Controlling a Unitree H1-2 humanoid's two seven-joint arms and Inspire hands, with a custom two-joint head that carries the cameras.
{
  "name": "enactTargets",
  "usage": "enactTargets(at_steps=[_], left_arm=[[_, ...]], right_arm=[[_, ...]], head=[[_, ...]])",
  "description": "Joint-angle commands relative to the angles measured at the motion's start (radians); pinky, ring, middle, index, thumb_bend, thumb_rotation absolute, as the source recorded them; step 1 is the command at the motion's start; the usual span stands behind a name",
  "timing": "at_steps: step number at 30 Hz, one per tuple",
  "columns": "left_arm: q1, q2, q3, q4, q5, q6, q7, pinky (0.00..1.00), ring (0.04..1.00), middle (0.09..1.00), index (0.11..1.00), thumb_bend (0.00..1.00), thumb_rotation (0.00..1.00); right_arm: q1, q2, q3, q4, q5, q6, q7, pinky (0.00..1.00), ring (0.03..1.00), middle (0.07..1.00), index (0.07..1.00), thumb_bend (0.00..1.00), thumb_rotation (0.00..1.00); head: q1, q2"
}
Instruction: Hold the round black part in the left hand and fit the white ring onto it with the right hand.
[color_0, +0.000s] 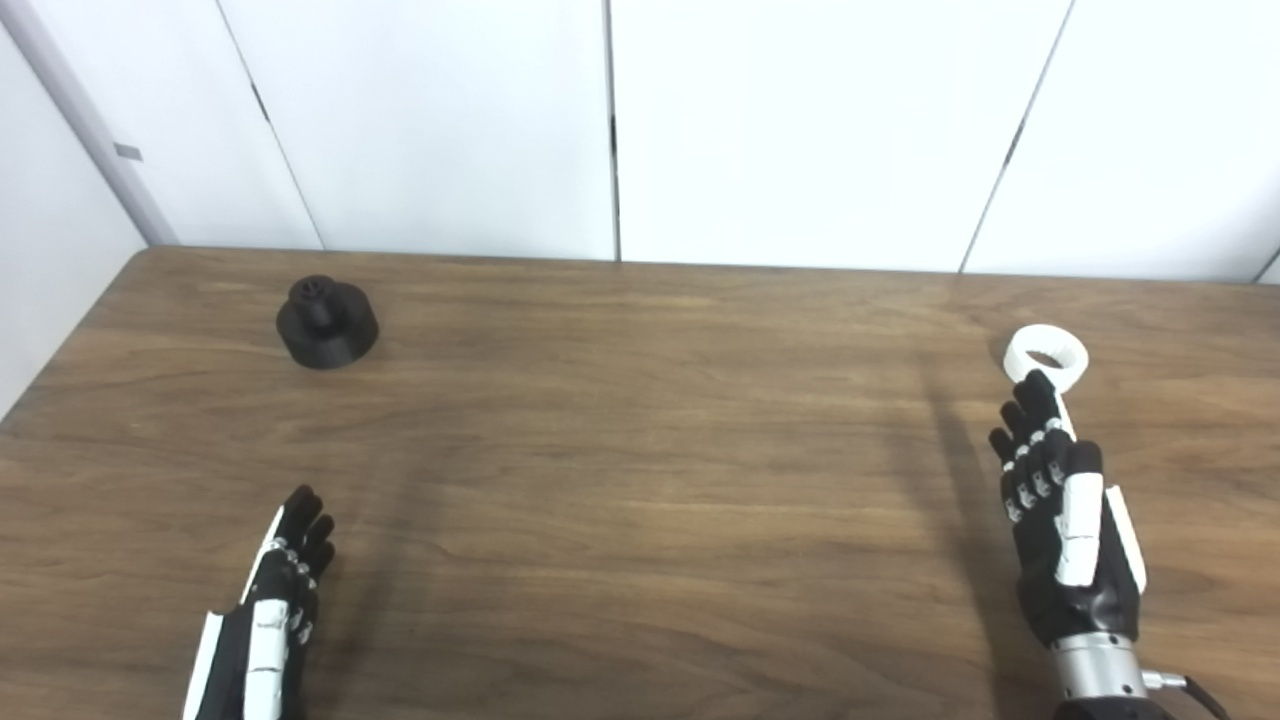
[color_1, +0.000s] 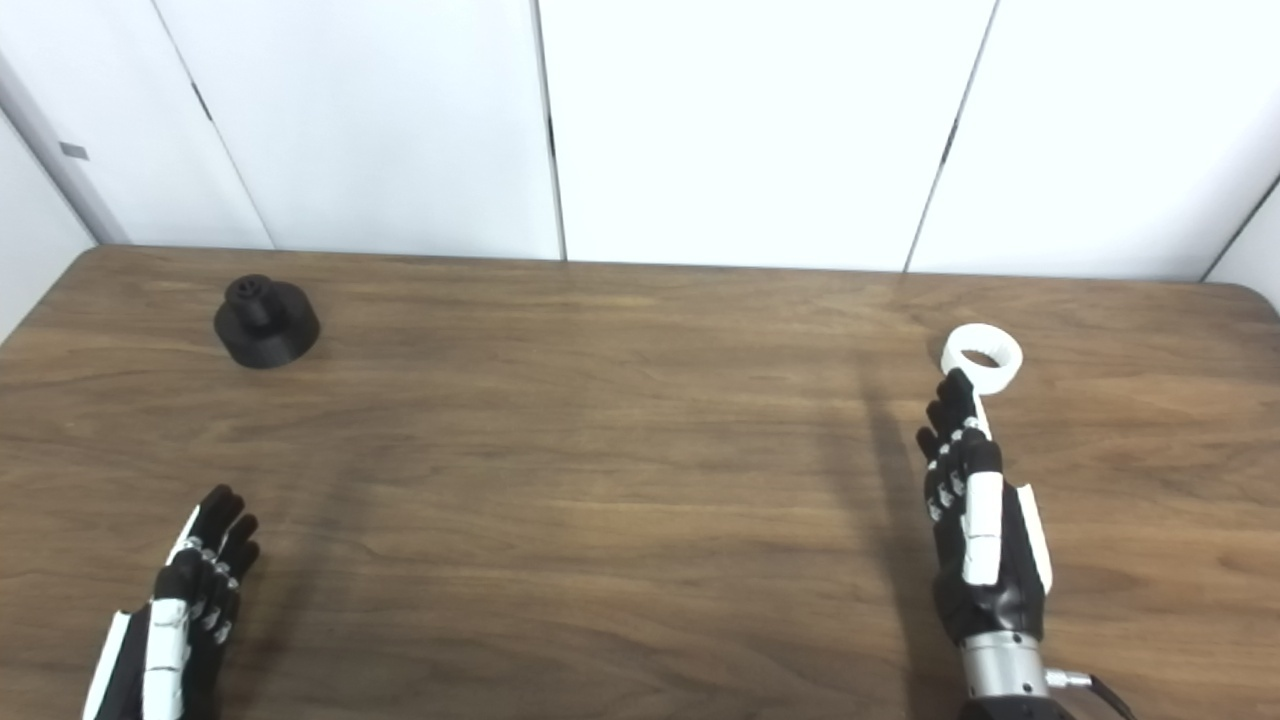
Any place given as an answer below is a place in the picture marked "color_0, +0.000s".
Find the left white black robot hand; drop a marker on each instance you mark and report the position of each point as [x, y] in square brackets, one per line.
[262, 650]

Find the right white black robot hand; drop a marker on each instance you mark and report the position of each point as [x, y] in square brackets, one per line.
[1078, 540]

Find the round black plastic part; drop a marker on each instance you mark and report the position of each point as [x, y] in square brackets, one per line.
[328, 335]

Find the small grey tag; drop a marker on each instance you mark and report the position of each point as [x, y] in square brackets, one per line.
[127, 152]

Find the grey partition post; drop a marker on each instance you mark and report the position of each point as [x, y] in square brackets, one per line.
[90, 130]

